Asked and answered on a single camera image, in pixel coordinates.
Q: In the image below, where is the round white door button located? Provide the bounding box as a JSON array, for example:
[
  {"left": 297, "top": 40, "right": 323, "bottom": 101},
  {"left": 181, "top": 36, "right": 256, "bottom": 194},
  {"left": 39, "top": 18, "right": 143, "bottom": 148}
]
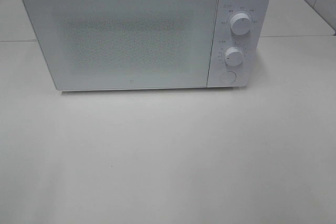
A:
[{"left": 220, "top": 71, "right": 236, "bottom": 87}]

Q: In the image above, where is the white microwave knob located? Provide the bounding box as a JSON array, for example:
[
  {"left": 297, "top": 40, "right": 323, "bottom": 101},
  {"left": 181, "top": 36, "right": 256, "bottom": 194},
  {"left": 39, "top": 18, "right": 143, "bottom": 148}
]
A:
[
  {"left": 229, "top": 11, "right": 253, "bottom": 36},
  {"left": 224, "top": 47, "right": 244, "bottom": 67}
]

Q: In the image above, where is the white microwave door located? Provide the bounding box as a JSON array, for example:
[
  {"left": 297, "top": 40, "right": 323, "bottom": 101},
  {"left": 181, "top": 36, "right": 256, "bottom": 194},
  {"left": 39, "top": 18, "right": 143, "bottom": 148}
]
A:
[{"left": 23, "top": 0, "right": 217, "bottom": 91}]

